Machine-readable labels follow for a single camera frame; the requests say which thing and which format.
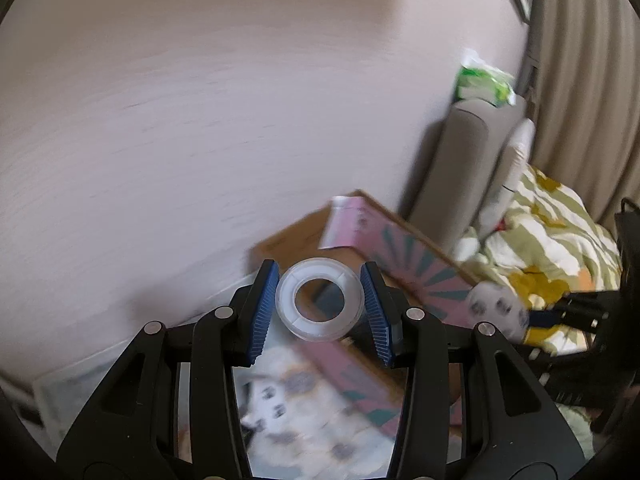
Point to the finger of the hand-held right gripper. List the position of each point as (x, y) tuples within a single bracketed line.
[(544, 318), (537, 355)]

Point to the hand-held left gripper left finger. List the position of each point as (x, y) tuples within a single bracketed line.
[(264, 310)]

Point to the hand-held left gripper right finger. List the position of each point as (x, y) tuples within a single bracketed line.
[(376, 310)]

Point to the white spotted soft toy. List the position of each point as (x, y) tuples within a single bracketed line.
[(495, 310)]

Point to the clear tape roll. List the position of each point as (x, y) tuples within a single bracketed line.
[(320, 331)]

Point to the pink sunburst cardboard box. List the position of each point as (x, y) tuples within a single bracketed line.
[(425, 270)]

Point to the green yellow printed blanket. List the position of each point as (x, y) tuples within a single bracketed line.
[(555, 230)]

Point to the pink white packet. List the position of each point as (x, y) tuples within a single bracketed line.
[(345, 222)]

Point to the white spotted cloth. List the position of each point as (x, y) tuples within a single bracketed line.
[(300, 410)]

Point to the white pillow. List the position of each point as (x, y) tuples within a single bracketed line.
[(512, 165)]

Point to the green white packet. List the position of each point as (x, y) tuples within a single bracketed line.
[(482, 82)]

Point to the beige curtain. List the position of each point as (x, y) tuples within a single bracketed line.
[(575, 70)]

